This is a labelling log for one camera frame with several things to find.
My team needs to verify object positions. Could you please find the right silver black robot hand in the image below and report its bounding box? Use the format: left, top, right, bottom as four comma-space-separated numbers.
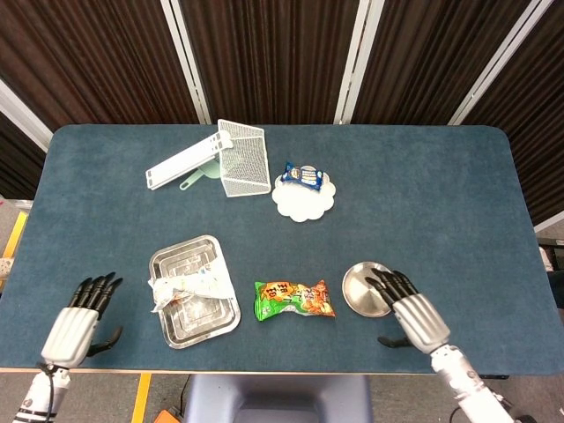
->
365, 267, 451, 356

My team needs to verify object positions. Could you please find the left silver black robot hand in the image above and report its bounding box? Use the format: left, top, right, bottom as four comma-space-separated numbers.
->
40, 271, 124, 370

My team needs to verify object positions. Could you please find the green orange snack bag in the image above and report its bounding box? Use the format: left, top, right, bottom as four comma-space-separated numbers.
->
254, 278, 337, 323

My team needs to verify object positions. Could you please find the white snack bag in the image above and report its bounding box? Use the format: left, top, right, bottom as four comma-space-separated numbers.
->
147, 256, 237, 314

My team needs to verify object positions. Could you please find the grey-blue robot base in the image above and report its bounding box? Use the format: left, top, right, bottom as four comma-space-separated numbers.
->
182, 374, 374, 423

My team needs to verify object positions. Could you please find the round steel plate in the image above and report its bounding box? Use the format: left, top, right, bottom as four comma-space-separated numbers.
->
342, 261, 396, 318

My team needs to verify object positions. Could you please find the yellow floor tape strip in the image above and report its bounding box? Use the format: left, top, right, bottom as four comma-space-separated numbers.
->
2, 211, 28, 261
130, 373, 153, 423

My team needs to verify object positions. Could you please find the blue table mat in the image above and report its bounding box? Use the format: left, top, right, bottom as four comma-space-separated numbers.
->
0, 123, 564, 376

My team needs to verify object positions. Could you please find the rectangular steel tray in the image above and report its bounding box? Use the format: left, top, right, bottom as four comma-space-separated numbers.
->
148, 234, 242, 350

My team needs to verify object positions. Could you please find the black chair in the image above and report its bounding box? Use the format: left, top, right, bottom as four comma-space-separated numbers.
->
538, 237, 564, 305

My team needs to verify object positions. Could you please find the white flower-shaped plate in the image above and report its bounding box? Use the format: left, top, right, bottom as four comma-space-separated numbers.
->
271, 170, 338, 223

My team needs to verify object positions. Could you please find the brown slatted partition panel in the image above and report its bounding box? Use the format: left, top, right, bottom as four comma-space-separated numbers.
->
462, 0, 564, 226
0, 112, 48, 200
352, 0, 534, 126
178, 0, 362, 126
0, 0, 199, 133

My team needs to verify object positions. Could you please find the blue snack packet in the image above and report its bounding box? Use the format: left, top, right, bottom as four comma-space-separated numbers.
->
281, 161, 325, 193

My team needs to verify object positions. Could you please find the light green plastic scoop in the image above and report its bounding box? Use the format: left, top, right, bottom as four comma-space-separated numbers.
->
178, 159, 221, 191

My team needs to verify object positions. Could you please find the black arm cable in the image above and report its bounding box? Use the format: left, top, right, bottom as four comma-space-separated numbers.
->
37, 361, 59, 418

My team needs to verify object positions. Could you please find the white partition frame post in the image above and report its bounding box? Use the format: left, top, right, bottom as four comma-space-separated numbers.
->
0, 78, 54, 153
448, 0, 555, 127
532, 210, 564, 234
333, 0, 383, 125
159, 0, 212, 125

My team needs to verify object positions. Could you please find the white plastic rail rack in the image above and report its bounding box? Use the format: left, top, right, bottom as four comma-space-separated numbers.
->
145, 130, 234, 191

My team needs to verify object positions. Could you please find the white wire mesh basket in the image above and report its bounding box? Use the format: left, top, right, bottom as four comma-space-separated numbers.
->
217, 118, 272, 198

